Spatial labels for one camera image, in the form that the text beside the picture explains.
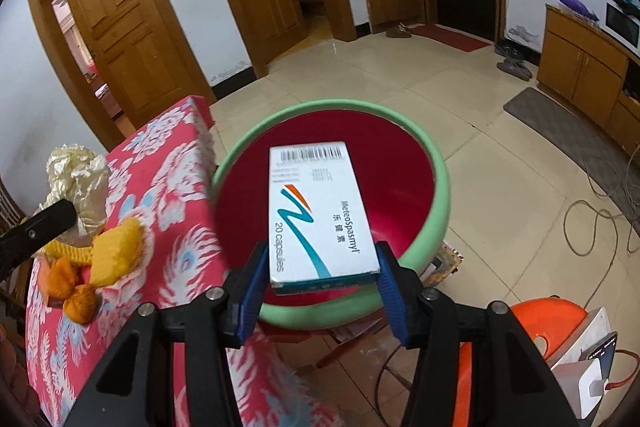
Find orange tied plastic bag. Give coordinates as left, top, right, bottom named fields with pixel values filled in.
left=46, top=257, right=99, bottom=325

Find small yellow foam fruit net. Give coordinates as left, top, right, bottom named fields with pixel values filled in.
left=90, top=218, right=144, bottom=287

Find grey floor mat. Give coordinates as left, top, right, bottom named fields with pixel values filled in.
left=503, top=88, right=639, bottom=232

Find red door mat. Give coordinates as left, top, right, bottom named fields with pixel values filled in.
left=410, top=24, right=492, bottom=53

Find left wooden door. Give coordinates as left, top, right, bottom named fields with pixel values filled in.
left=67, top=0, right=206, bottom=128

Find white power adapter box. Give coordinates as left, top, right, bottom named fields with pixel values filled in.
left=548, top=307, right=617, bottom=421

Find red basin with green rim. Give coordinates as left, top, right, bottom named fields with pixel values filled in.
left=214, top=100, right=450, bottom=335

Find red floral tablecloth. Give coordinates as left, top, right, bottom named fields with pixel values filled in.
left=26, top=96, right=345, bottom=426

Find grey slippers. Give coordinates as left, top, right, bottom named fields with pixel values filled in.
left=495, top=42, right=533, bottom=81

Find wooden cabinet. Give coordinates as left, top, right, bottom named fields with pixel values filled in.
left=537, top=5, right=639, bottom=154

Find purple bag on cabinet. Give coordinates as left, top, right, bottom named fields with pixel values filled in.
left=558, top=0, right=599, bottom=22

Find white medicine box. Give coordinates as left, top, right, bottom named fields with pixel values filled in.
left=268, top=142, right=380, bottom=295

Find white tissue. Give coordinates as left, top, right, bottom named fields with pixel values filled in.
left=39, top=144, right=111, bottom=247

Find large yellow foam fruit net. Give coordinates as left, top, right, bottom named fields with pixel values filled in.
left=42, top=239, right=92, bottom=267

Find orange plastic stool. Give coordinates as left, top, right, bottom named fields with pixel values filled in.
left=452, top=297, right=587, bottom=427

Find grey cable on floor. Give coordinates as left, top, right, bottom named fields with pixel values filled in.
left=562, top=141, right=640, bottom=298

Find brown shoe by panel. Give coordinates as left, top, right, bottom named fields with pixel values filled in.
left=385, top=24, right=412, bottom=39

